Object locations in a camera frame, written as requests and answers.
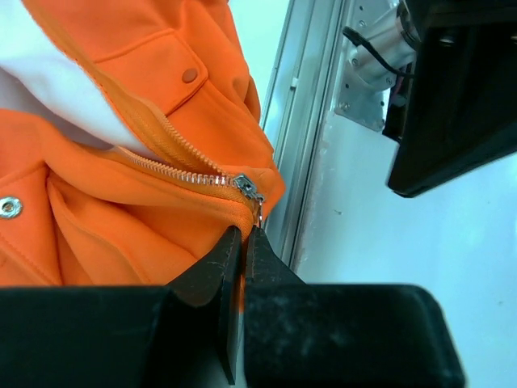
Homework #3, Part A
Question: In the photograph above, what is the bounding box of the orange zip jacket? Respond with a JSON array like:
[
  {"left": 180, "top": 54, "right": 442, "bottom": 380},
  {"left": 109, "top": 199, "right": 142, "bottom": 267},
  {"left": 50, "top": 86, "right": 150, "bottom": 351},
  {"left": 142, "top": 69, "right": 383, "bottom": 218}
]
[{"left": 1, "top": 1, "right": 285, "bottom": 287}]

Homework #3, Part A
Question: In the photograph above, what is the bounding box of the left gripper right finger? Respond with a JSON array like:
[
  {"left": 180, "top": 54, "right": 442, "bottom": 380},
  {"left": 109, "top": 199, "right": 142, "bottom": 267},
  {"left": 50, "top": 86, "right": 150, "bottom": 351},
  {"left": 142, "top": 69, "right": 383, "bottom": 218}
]
[{"left": 243, "top": 227, "right": 467, "bottom": 387}]

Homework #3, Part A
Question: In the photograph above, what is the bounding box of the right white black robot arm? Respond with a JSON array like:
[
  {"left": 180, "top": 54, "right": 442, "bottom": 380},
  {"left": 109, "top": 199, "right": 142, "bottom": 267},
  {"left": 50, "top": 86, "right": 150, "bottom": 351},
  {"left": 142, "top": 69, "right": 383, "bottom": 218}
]
[{"left": 387, "top": 1, "right": 516, "bottom": 198}]

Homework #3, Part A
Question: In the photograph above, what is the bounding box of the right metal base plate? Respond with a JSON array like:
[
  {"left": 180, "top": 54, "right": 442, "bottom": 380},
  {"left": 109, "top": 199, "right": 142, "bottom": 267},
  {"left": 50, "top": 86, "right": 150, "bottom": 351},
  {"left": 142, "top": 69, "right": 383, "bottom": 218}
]
[{"left": 335, "top": 1, "right": 419, "bottom": 132}]

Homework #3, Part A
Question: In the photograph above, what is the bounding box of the aluminium rail frame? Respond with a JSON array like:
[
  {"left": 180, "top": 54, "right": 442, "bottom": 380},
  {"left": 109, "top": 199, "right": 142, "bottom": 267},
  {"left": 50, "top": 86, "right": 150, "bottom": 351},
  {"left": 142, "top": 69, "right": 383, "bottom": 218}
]
[{"left": 262, "top": 1, "right": 350, "bottom": 264}]

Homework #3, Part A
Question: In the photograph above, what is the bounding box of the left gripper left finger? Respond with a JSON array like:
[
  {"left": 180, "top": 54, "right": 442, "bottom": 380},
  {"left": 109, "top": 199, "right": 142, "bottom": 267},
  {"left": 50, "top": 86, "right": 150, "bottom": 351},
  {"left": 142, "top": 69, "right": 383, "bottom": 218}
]
[{"left": 1, "top": 227, "right": 242, "bottom": 387}]

